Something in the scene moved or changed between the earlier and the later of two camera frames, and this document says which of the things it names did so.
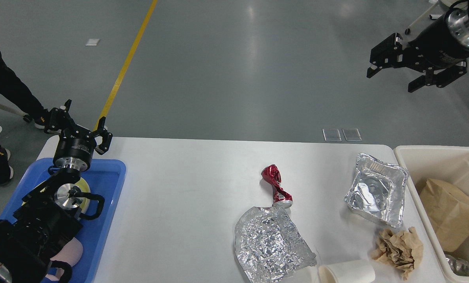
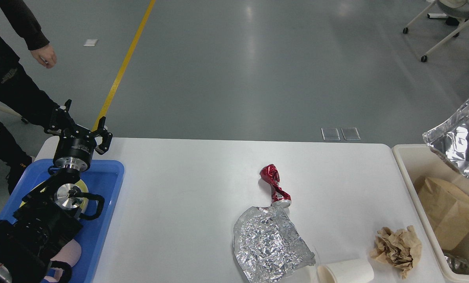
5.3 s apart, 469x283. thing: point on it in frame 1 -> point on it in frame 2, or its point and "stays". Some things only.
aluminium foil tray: [378, 192] -> [462, 140]
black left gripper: [76, 144] stays
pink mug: [70, 254] stays
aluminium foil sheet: [269, 248] stays
